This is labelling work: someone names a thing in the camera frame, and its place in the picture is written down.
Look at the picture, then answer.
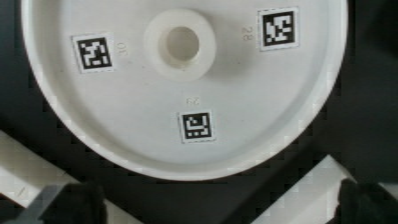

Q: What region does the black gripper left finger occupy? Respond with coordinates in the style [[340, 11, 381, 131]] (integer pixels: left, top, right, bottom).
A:
[[17, 182, 107, 224]]

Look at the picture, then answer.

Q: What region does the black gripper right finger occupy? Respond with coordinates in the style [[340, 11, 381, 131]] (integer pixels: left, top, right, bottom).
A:
[[335, 179, 398, 224]]

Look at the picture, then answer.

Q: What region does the white round table top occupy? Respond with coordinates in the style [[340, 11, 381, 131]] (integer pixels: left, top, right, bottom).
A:
[[20, 0, 349, 181]]

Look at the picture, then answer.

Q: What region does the white right fence block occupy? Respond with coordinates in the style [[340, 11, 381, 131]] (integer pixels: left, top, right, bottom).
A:
[[251, 156, 398, 224]]

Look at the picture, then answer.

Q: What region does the white fence block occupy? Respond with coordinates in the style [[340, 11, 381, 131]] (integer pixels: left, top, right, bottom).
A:
[[0, 131, 145, 224], [251, 156, 398, 224]]

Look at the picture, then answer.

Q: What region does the white left fence block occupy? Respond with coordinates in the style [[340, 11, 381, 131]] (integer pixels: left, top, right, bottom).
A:
[[0, 131, 145, 224]]

